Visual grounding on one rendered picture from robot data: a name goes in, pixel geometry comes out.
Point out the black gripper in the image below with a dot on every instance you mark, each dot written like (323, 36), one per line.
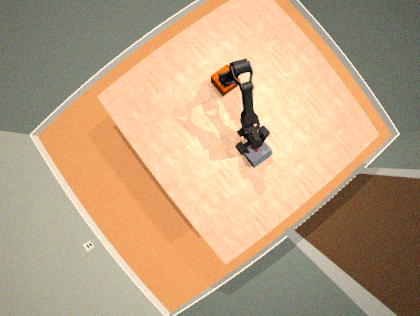
(242, 148)

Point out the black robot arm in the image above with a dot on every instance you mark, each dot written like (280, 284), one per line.
(248, 116)

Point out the grey metal panel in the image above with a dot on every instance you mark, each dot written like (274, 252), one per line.
(257, 157)

